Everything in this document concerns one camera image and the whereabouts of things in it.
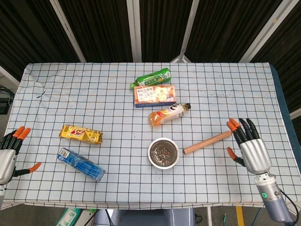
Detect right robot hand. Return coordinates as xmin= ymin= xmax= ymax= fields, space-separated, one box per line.
xmin=226 ymin=118 xmax=272 ymax=175

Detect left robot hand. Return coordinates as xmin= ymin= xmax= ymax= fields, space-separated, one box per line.
xmin=0 ymin=126 xmax=42 ymax=186

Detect wooden stick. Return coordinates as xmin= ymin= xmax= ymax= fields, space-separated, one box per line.
xmin=182 ymin=130 xmax=232 ymax=155

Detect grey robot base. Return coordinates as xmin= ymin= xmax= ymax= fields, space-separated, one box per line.
xmin=94 ymin=208 xmax=196 ymax=226

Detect metal bowl with seeds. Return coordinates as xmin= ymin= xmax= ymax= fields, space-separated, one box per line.
xmin=148 ymin=137 xmax=180 ymax=170

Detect black electronics box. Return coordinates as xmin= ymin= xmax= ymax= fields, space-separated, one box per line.
xmin=0 ymin=87 xmax=15 ymax=115

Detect blue table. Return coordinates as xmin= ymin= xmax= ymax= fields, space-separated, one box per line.
xmin=269 ymin=65 xmax=301 ymax=165

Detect white checkered tablecloth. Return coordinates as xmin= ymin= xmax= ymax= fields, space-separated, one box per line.
xmin=0 ymin=62 xmax=298 ymax=211

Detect blue biscuit pack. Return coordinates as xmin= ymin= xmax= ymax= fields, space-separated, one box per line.
xmin=56 ymin=147 xmax=106 ymax=182

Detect gold snack pack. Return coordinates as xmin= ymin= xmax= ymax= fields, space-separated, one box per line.
xmin=58 ymin=124 xmax=103 ymax=145

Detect green and white package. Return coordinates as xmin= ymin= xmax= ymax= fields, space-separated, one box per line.
xmin=56 ymin=208 xmax=82 ymax=226

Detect orange juice bottle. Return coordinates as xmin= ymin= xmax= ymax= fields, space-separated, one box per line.
xmin=148 ymin=103 xmax=191 ymax=127

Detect orange snack box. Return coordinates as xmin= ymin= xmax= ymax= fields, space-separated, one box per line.
xmin=133 ymin=84 xmax=178 ymax=109

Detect green plastic bottle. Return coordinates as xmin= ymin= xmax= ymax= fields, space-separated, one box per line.
xmin=130 ymin=67 xmax=172 ymax=89

